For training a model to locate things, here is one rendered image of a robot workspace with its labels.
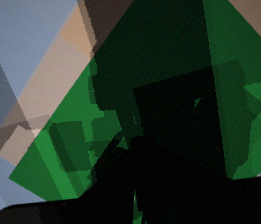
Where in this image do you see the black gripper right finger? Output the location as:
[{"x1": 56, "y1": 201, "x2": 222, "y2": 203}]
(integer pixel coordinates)
[{"x1": 158, "y1": 145, "x2": 261, "y2": 224}]

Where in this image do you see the green circuit board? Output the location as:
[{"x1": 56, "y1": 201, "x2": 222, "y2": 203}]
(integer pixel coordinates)
[{"x1": 9, "y1": 0, "x2": 261, "y2": 202}]

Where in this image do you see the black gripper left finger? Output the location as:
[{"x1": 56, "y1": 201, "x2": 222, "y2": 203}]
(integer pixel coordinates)
[{"x1": 0, "y1": 149, "x2": 135, "y2": 224}]

